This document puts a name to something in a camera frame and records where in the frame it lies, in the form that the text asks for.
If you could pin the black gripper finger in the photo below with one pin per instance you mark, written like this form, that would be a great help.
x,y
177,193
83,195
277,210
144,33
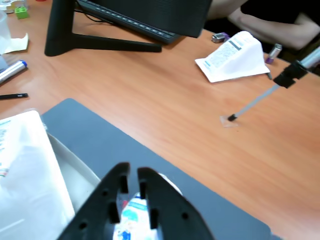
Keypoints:
x,y
172,212
100,200

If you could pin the packaged sandwich with label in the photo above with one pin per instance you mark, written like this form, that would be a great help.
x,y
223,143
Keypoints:
x,y
27,175

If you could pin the bare person forearm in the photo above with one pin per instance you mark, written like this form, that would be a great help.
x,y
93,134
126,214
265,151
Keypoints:
x,y
270,30
222,10

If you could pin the gray paper box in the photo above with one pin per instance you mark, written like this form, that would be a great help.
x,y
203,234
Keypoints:
x,y
75,175

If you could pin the white wrapped sandwich pack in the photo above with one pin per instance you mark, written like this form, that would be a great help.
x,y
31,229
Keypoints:
x,y
237,60

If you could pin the white blue drink can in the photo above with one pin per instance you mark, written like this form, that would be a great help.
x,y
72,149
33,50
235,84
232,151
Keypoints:
x,y
132,220

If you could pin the dark gray table mat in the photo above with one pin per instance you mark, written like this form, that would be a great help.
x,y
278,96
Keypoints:
x,y
112,140

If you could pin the clear tape piece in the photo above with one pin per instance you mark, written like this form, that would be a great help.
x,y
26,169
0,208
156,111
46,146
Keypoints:
x,y
228,123

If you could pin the black pen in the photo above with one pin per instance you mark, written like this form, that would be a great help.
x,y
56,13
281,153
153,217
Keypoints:
x,y
15,96

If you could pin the silver marker blue cap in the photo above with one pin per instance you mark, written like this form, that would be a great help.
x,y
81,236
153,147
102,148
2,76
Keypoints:
x,y
12,71

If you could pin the black monitor stand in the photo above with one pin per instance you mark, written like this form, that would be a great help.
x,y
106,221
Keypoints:
x,y
62,37

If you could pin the pale yellow paper scrap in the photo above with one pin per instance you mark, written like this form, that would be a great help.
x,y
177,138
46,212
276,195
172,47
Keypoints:
x,y
18,45

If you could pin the black keyboard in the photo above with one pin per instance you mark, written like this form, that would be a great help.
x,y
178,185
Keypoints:
x,y
140,26

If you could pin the silver stand with black clamp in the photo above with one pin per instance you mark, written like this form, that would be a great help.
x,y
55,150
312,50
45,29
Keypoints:
x,y
290,75

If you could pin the clear plastic container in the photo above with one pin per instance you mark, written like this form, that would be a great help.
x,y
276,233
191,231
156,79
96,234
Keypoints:
x,y
4,32

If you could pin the black monitor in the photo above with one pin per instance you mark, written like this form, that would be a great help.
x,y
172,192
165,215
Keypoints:
x,y
162,12

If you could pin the green toy block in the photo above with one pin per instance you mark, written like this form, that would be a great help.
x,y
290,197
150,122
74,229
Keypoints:
x,y
22,13

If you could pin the white tape roll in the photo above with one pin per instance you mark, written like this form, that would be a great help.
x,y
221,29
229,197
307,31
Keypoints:
x,y
10,6

